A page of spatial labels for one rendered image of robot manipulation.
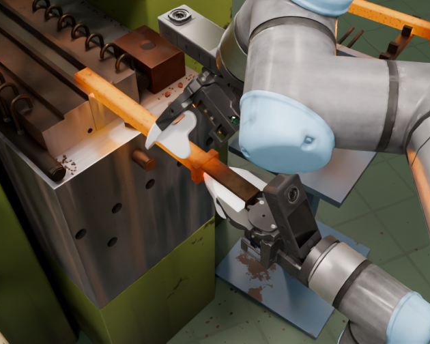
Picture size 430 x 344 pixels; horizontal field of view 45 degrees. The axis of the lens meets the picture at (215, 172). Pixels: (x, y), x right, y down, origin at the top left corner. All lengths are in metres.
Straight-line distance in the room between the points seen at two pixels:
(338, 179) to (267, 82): 0.82
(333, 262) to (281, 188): 0.11
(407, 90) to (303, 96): 0.08
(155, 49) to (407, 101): 0.69
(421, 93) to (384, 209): 1.66
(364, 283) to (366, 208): 1.40
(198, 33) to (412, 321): 0.41
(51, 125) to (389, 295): 0.58
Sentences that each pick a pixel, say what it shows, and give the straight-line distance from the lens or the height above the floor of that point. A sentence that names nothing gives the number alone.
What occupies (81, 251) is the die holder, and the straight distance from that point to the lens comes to 1.05.
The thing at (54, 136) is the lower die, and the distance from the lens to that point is 0.91.
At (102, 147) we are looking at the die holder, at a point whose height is 0.91.
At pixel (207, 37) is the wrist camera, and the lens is 0.61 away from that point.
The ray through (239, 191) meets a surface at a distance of 0.72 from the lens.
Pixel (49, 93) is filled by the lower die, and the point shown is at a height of 0.99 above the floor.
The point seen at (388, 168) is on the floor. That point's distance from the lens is 2.21.
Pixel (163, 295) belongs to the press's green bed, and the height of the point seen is 0.30.
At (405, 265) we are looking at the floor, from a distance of 1.95.
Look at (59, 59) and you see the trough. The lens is 1.03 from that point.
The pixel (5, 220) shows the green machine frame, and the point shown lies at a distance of 1.19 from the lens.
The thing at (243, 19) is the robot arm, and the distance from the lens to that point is 0.50.
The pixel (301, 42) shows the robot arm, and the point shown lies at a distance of 0.42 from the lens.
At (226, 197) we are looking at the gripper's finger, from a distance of 0.72.
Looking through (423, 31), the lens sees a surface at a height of 0.94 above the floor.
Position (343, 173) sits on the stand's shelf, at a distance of 1.22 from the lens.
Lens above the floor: 1.58
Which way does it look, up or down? 49 degrees down
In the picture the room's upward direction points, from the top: straight up
